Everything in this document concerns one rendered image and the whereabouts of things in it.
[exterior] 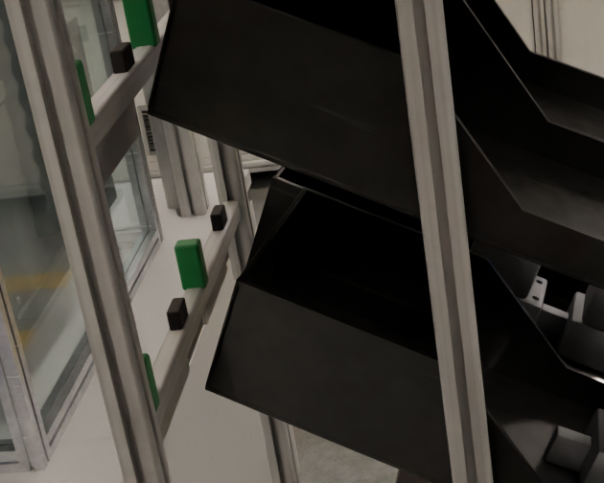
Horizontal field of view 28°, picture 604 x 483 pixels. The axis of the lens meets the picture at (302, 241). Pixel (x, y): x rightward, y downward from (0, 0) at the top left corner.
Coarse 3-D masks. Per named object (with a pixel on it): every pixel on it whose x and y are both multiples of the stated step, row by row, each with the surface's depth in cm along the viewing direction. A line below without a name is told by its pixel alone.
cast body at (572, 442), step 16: (592, 416) 69; (560, 432) 68; (576, 432) 68; (592, 432) 68; (560, 448) 68; (576, 448) 68; (592, 448) 67; (560, 464) 68; (576, 464) 68; (592, 464) 66; (592, 480) 66
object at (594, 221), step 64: (192, 0) 57; (256, 0) 69; (320, 0) 68; (384, 0) 67; (448, 0) 66; (192, 64) 58; (256, 64) 57; (320, 64) 56; (384, 64) 56; (192, 128) 60; (256, 128) 59; (320, 128) 58; (384, 128) 57; (512, 128) 68; (384, 192) 58; (512, 192) 63; (576, 192) 66; (576, 256) 57
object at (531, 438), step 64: (256, 256) 65; (320, 256) 75; (384, 256) 74; (256, 320) 63; (320, 320) 62; (384, 320) 76; (512, 320) 74; (256, 384) 65; (320, 384) 64; (384, 384) 63; (512, 384) 75; (576, 384) 74; (384, 448) 65; (448, 448) 64; (512, 448) 62
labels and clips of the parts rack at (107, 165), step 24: (144, 0) 70; (168, 0) 79; (144, 24) 70; (120, 48) 66; (120, 72) 66; (120, 120) 67; (120, 144) 67; (216, 216) 85; (192, 240) 77; (192, 264) 77; (216, 288) 86; (168, 312) 72; (144, 360) 63; (168, 408) 71
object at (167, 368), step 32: (160, 32) 74; (96, 96) 62; (128, 96) 65; (96, 128) 59; (224, 256) 84; (192, 288) 77; (192, 320) 74; (160, 352) 70; (160, 384) 66; (160, 416) 65
